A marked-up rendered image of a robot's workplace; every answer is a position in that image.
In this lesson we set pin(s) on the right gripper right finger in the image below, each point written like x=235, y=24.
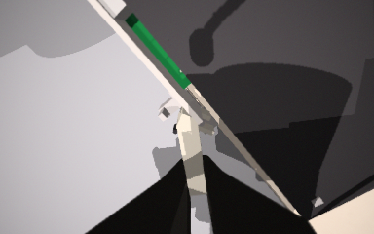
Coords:
x=239, y=209

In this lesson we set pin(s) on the grey flat mat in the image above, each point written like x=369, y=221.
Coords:
x=80, y=135

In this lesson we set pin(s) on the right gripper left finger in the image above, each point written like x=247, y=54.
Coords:
x=153, y=210

